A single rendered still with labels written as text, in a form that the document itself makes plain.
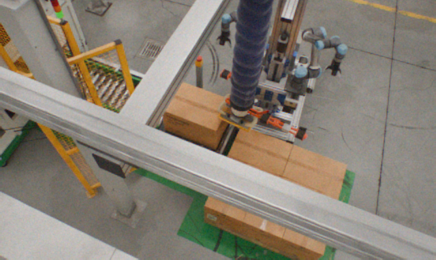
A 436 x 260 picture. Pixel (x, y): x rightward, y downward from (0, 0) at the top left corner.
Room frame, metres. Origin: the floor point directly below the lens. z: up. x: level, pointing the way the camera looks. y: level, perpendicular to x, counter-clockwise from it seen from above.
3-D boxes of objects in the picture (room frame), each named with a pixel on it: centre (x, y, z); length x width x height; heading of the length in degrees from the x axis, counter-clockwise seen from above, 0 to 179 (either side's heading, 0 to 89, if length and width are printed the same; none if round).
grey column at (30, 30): (1.26, 0.92, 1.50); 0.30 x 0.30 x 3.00; 69
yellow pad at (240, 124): (1.84, -0.17, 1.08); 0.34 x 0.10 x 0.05; 63
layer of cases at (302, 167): (1.43, -0.66, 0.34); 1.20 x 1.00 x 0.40; 69
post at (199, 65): (2.62, 0.22, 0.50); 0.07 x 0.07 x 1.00; 69
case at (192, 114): (2.08, 0.21, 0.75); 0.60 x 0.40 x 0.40; 69
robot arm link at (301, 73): (2.34, -0.80, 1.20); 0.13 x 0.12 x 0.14; 104
